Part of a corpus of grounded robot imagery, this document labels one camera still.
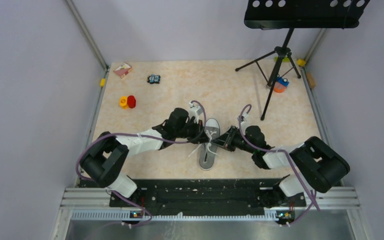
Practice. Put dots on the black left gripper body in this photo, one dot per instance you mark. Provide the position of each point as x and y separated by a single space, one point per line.
191 131

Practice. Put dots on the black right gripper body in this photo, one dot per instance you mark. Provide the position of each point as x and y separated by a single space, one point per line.
235 140

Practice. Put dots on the grey canvas sneaker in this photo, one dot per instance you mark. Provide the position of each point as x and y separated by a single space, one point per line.
206 161

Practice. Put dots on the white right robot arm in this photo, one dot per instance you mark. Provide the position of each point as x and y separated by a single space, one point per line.
317 166

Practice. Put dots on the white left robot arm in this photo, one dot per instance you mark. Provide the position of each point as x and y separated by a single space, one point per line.
104 158

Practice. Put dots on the small black blue toy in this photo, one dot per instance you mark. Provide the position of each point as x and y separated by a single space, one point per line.
154 79

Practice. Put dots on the red round toy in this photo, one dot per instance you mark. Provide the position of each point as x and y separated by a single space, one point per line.
131 101

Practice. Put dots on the yellow round toy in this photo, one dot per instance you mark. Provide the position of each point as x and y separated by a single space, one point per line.
123 102

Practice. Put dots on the orange blue toy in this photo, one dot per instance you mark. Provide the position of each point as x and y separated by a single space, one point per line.
281 85

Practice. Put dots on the pink and white box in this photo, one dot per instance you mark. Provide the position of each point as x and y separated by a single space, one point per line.
122 70

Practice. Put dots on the yellow corner clip left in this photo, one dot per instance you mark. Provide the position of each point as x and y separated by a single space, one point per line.
102 82

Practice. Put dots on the yellow corner clip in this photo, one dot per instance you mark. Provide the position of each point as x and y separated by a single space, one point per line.
301 62
102 82

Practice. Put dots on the yellow corner clip right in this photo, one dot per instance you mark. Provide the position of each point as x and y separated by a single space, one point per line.
301 62

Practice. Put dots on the black music stand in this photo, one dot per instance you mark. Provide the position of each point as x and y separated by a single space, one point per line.
298 14

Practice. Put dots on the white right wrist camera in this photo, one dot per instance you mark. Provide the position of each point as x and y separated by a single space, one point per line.
243 121

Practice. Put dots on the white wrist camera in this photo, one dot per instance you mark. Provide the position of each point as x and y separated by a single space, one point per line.
243 121
194 111

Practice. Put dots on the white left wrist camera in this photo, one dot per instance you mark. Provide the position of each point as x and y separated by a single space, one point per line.
194 111

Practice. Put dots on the white slotted cable duct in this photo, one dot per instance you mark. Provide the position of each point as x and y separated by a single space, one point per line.
128 215

